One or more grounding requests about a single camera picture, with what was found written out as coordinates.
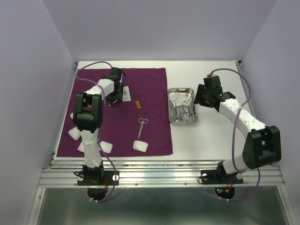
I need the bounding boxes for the green white suture packet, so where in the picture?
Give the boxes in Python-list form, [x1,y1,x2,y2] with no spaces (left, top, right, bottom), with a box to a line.
[169,92,192,106]

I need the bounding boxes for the steel forceps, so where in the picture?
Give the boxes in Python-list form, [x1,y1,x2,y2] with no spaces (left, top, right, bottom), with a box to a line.
[188,105,195,122]
[170,104,179,122]

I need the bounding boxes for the curved forceps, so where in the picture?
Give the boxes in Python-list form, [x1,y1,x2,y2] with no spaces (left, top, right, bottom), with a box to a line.
[178,105,189,122]

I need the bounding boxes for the steel surgical scissors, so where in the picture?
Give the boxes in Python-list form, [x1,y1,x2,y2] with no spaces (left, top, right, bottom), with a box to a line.
[137,118,148,140]

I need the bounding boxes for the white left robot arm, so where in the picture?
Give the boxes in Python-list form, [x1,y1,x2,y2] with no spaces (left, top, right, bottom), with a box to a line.
[73,67,124,186]

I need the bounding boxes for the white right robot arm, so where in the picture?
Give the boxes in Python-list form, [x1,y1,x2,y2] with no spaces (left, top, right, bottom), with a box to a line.
[194,76,282,184]

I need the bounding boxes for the stainless steel tray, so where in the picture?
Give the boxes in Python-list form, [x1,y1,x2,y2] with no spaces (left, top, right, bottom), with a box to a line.
[168,87,198,126]

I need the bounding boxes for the purple cloth mat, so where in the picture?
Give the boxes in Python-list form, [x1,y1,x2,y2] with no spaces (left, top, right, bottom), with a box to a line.
[56,67,174,158]

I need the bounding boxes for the white gauze pad middle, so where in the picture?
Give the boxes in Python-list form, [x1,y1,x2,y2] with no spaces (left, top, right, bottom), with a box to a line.
[99,141,113,154]

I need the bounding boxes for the white gauze pad far left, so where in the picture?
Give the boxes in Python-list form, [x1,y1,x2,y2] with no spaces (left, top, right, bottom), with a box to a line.
[68,127,81,141]

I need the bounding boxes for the white gauze pad right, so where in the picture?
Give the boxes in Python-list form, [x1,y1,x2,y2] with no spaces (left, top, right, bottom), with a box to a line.
[133,140,149,153]

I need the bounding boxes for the aluminium right side rail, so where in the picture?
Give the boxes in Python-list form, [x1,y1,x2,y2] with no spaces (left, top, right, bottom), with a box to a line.
[235,60,272,165]

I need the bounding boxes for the aluminium rail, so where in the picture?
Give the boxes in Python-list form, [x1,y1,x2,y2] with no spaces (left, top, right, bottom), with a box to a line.
[38,160,285,188]
[235,60,272,165]

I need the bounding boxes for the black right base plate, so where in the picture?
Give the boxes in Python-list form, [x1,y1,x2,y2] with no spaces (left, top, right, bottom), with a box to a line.
[198,168,244,200]

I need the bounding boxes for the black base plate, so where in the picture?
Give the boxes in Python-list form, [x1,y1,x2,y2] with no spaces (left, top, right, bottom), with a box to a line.
[198,168,244,200]
[74,171,120,203]

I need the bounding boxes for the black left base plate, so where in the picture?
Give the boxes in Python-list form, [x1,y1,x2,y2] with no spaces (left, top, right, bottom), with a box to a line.
[74,171,120,203]

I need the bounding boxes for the aluminium front rail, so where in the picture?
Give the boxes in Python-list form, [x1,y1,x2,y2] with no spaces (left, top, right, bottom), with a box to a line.
[38,160,285,188]

